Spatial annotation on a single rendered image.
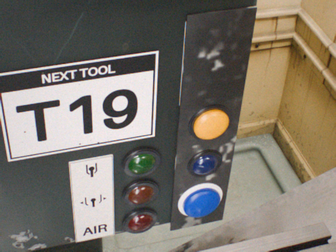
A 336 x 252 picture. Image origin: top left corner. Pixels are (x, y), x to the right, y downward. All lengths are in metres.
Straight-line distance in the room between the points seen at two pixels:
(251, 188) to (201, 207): 1.46
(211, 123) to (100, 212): 0.11
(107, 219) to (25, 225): 0.06
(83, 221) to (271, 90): 1.53
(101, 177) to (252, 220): 1.23
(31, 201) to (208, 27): 0.17
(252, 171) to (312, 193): 0.38
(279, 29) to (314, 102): 0.23
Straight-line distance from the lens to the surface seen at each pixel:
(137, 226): 0.48
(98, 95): 0.38
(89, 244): 1.59
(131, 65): 0.38
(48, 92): 0.38
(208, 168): 0.45
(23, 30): 0.35
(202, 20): 0.37
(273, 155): 2.00
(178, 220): 0.49
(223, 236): 1.65
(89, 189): 0.44
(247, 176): 1.96
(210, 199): 0.48
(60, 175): 0.43
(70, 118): 0.39
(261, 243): 1.39
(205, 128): 0.42
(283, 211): 1.64
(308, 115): 1.85
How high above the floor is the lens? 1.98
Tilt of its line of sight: 42 degrees down
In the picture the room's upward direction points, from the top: 3 degrees clockwise
